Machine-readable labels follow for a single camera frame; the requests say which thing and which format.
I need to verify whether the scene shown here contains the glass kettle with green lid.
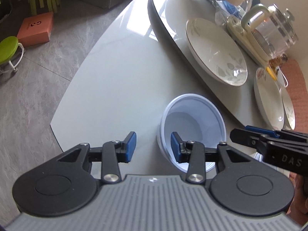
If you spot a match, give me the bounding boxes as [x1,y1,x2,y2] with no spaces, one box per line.
[241,3,299,60]

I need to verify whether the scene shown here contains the person's right hand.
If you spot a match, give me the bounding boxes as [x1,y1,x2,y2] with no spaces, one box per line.
[290,173,308,224]

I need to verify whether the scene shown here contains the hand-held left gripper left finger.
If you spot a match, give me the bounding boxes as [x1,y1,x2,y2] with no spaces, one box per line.
[57,131,137,184]

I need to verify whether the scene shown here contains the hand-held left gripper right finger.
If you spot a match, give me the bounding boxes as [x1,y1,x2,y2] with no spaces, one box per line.
[170,131,255,184]

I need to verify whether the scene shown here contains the green round wheeled stool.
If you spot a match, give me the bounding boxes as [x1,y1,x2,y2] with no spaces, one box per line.
[0,36,26,74]

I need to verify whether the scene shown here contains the yellow coaster mat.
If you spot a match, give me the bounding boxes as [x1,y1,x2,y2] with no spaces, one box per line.
[266,64,280,80]

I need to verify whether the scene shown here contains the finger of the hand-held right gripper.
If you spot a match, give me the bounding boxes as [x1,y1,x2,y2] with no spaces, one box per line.
[230,129,280,153]
[245,125,308,141]

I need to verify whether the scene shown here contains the cream kettle base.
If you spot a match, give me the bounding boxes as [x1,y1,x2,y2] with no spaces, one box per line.
[226,17,273,68]

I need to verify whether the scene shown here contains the leaf print plate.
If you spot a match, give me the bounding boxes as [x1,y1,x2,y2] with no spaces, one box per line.
[280,87,296,130]
[185,18,248,87]

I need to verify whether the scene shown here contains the pink flower print plate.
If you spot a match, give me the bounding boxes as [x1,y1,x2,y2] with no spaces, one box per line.
[253,67,285,130]

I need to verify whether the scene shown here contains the clear glass bowl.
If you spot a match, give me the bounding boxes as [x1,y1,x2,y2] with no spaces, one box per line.
[207,0,243,27]

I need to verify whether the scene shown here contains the white cable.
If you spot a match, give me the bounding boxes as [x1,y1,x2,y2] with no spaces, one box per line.
[277,70,289,87]

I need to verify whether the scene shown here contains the orange box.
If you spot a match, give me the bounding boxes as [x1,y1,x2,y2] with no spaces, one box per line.
[17,12,54,46]

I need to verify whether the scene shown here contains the grey glass turntable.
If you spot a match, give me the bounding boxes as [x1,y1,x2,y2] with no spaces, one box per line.
[147,0,296,131]

